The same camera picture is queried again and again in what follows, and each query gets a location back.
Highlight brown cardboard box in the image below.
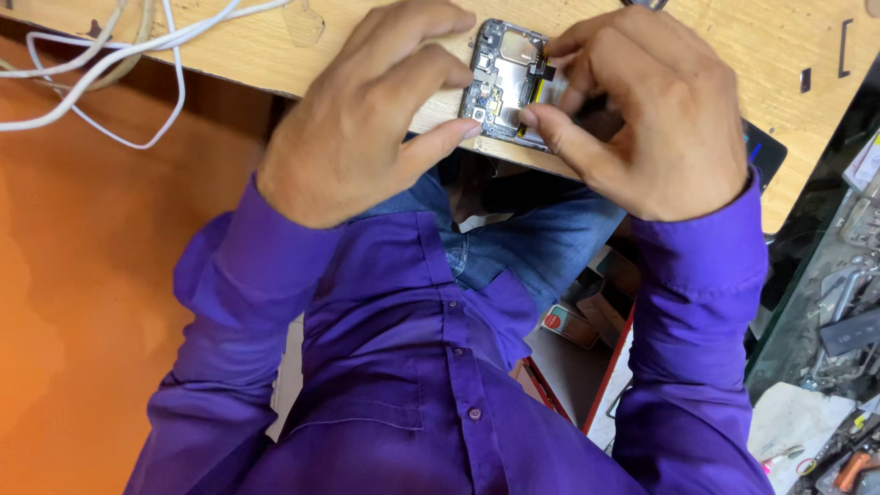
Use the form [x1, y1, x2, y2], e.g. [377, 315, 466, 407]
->
[564, 246, 642, 345]

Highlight glass counter with repair tools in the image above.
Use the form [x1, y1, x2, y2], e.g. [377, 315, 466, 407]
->
[744, 51, 880, 495]

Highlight purple button shirt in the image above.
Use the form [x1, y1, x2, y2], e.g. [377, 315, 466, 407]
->
[124, 172, 776, 495]

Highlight person's right hand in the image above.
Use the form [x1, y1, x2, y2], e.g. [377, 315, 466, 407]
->
[519, 5, 752, 223]

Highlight small red and white box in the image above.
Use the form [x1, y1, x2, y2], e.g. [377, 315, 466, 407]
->
[539, 304, 600, 349]

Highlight thin white cable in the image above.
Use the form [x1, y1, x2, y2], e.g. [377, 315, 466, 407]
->
[25, 0, 188, 151]

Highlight long black bracket strip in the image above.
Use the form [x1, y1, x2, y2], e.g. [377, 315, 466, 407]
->
[837, 18, 855, 78]

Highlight white board with red edge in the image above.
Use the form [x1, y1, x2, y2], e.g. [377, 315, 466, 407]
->
[583, 302, 638, 453]

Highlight person's left hand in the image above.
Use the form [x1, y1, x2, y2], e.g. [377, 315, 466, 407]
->
[256, 0, 485, 230]

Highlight black phone with dark screen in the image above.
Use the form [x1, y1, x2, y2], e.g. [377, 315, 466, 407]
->
[741, 118, 789, 195]

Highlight clear plastic opening pick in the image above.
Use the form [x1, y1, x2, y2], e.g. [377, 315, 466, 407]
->
[280, 0, 326, 48]

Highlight blue jeans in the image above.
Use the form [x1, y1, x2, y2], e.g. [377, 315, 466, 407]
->
[351, 165, 628, 314]

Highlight beige cable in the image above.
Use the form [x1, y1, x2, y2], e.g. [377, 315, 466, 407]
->
[0, 0, 156, 94]

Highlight thick white cable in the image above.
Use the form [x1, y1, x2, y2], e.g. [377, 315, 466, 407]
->
[0, 0, 293, 133]

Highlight smartphone without back cover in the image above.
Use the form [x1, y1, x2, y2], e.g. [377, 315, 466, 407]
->
[457, 18, 623, 154]

